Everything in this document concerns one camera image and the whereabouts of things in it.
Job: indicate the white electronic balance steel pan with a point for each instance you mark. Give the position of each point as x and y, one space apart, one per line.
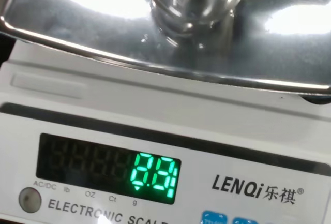
181 131

